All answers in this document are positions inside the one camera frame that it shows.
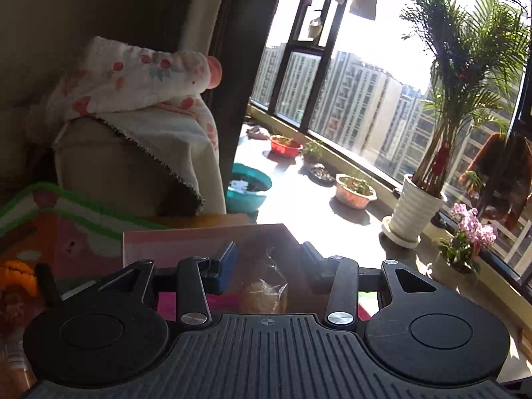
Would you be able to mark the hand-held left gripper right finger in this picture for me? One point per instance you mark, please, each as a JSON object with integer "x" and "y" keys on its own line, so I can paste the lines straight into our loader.
{"x": 309, "y": 259}

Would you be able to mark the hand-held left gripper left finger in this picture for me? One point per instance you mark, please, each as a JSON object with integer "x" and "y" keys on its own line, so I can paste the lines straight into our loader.
{"x": 226, "y": 264}

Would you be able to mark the clear bag of bread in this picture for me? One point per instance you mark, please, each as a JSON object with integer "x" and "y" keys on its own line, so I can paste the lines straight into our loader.
{"x": 266, "y": 295}

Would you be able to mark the pink cardboard box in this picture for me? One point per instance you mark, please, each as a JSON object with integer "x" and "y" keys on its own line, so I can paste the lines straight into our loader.
{"x": 166, "y": 245}

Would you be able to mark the teal basin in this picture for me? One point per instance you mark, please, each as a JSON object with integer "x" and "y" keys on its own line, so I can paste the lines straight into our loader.
{"x": 247, "y": 195}

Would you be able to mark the pink flower pot with plant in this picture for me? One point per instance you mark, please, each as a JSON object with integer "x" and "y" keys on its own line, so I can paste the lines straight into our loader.
{"x": 353, "y": 195}

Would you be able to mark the dark shallow plant dish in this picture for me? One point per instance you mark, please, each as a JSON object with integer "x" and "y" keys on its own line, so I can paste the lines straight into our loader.
{"x": 322, "y": 175}

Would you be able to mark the small green potted plant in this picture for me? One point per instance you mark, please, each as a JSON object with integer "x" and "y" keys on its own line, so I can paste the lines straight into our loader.
{"x": 312, "y": 153}

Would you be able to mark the red basin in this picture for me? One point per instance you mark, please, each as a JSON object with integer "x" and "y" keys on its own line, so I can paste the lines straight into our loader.
{"x": 286, "y": 147}

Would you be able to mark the potted palm in white pot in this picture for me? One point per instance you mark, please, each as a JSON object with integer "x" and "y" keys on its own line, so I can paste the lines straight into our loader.
{"x": 415, "y": 212}

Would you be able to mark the colourful printed play mat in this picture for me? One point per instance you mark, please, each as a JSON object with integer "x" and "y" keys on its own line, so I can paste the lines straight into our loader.
{"x": 75, "y": 232}

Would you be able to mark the pink orchid plant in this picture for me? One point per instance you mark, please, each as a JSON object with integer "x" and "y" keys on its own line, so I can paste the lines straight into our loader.
{"x": 469, "y": 224}

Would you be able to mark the orange fluffy toy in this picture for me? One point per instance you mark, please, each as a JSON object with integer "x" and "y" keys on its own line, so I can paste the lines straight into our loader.
{"x": 18, "y": 276}

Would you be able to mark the floral white blanket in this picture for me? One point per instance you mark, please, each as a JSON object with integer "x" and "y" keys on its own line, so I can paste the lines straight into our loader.
{"x": 124, "y": 79}

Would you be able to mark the orange hanging garment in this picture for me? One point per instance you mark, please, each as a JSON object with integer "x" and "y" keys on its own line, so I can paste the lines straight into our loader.
{"x": 507, "y": 183}

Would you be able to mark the dark curtain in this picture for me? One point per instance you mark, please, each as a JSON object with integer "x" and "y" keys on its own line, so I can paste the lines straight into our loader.
{"x": 241, "y": 50}

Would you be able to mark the reddish brown object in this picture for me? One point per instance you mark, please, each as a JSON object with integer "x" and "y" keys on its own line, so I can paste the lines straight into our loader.
{"x": 16, "y": 309}

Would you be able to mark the black window frame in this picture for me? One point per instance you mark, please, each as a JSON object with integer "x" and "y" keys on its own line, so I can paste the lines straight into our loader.
{"x": 318, "y": 75}

